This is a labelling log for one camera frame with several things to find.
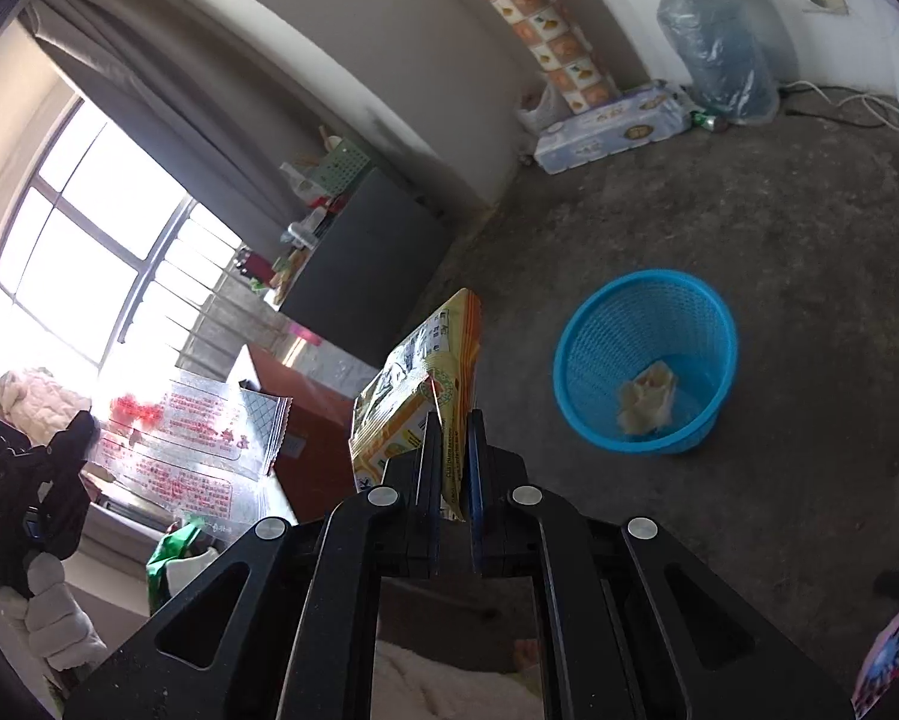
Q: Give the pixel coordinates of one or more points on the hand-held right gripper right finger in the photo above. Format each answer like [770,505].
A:
[473,480]

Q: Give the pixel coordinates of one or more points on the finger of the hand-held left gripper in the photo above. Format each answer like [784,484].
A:
[78,435]

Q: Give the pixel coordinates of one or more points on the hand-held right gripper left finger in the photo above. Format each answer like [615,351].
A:
[433,480]

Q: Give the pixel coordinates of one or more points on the yellow snack packet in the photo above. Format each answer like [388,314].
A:
[412,390]

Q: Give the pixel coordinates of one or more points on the clear red-printed plastic wrapper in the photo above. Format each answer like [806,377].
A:
[187,450]

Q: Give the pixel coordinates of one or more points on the blue plastic mesh basket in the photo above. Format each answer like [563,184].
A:
[606,330]

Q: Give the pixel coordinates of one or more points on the person's left hand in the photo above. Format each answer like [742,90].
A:
[52,615]

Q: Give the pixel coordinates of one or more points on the hanging padded quilt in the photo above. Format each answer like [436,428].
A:
[33,401]

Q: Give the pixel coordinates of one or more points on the brown wooden table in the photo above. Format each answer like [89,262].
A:
[314,450]

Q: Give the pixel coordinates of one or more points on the green plastic packet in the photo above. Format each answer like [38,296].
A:
[175,559]

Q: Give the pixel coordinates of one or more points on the balcony railing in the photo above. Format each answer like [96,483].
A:
[217,322]

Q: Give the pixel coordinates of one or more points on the crumpled pale wrapper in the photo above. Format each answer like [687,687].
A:
[648,397]

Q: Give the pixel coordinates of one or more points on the window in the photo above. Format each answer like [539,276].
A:
[67,240]

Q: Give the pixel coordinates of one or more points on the white fleece cloth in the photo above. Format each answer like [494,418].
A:
[449,690]

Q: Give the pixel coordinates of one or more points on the grey cabinet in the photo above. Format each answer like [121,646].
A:
[374,255]

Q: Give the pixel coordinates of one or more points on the green plastic storage basket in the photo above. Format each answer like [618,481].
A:
[340,169]

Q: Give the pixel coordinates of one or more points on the grey curtain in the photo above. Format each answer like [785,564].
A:
[172,97]

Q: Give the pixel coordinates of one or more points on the white plastic bag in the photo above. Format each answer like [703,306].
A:
[543,111]

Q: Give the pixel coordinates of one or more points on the pack of tissue rolls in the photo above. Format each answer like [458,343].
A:
[614,127]

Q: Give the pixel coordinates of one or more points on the green bottle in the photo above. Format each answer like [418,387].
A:
[708,121]

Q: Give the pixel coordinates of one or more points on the colourful printed cloth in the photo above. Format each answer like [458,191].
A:
[895,652]

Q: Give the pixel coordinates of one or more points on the checkered patterned roll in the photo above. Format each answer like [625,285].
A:
[539,22]

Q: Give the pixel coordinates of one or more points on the large blue water jug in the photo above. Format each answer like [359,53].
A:
[715,45]

